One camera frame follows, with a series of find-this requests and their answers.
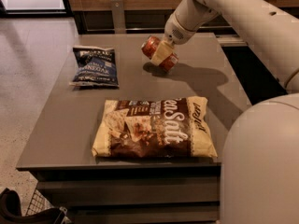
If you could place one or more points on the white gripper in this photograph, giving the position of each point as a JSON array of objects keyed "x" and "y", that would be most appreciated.
[{"x": 173, "y": 33}]

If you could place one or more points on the red coke can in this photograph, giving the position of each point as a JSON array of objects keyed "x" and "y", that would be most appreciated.
[{"x": 148, "y": 48}]

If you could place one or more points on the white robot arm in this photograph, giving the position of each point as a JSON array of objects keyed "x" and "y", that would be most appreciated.
[{"x": 260, "y": 158}]

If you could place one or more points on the blue vinegar chip bag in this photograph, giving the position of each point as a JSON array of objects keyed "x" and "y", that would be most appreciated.
[{"x": 96, "y": 67}]

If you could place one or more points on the brown sea salt chip bag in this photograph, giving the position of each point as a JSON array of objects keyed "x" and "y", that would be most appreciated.
[{"x": 145, "y": 129}]

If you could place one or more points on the grey cabinet drawers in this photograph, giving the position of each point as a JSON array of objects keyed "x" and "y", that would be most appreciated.
[{"x": 150, "y": 195}]

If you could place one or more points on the black chair with mesh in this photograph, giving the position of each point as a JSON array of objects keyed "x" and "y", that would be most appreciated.
[{"x": 39, "y": 210}]

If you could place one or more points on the left metal wall bracket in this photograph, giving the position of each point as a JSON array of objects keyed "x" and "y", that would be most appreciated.
[{"x": 118, "y": 16}]

